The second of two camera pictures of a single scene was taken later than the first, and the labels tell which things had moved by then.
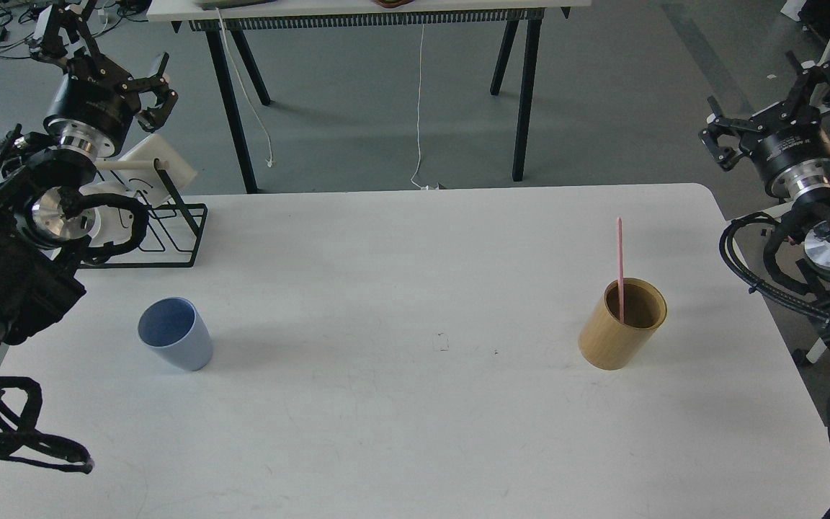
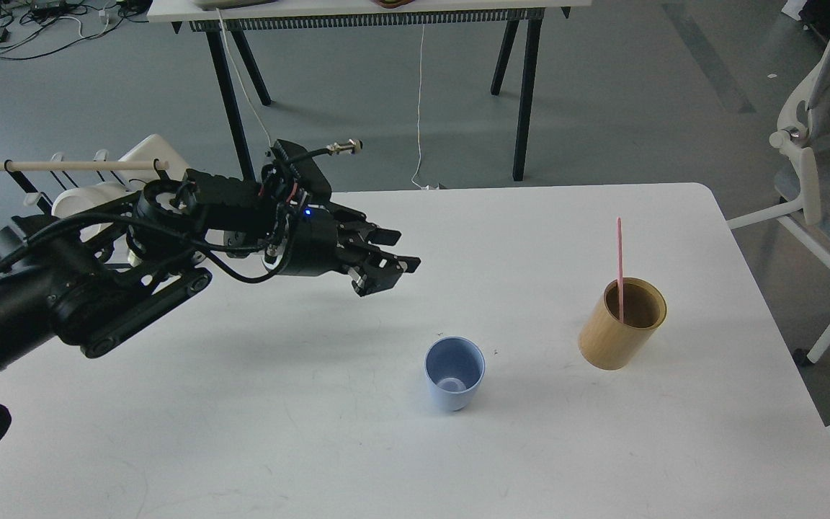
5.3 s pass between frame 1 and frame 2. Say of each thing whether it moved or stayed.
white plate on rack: stayed
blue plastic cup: moved
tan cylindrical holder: stayed
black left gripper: moved
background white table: stayed
